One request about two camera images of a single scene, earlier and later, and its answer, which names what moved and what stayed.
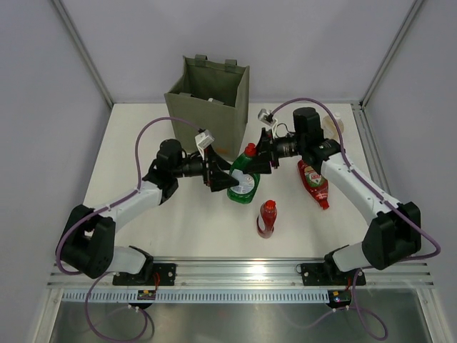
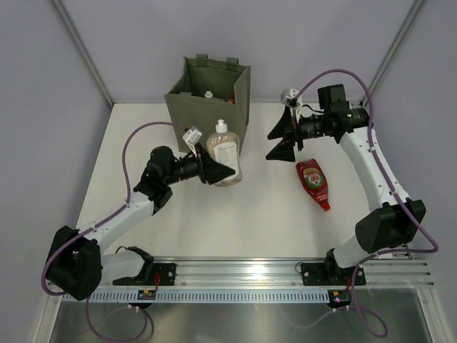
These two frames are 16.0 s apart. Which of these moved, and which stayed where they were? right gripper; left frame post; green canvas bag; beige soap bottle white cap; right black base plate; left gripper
Moved: beige soap bottle white cap; right gripper
Stayed: left gripper; green canvas bag; right black base plate; left frame post
